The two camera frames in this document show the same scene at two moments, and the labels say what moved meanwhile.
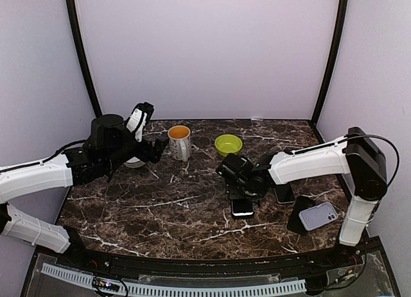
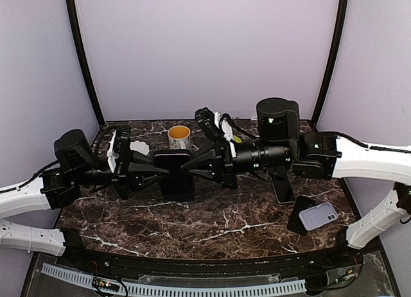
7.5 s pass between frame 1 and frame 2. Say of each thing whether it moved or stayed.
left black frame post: stayed
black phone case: moved
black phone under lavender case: stayed
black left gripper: moved
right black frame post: stayed
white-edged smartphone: stayed
